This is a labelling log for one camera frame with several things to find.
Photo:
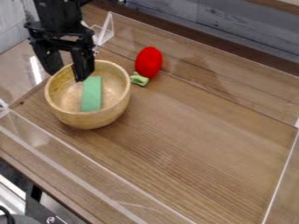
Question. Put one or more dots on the brown wooden bowl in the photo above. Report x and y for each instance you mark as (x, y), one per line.
(63, 96)

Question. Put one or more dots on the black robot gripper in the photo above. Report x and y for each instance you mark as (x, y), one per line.
(59, 31)

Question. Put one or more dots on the green rectangular block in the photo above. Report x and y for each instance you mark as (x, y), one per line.
(91, 94)

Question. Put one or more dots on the red plush strawberry toy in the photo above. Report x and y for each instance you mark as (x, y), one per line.
(149, 62)

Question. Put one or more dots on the black table leg bracket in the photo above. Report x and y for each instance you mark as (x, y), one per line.
(36, 210)

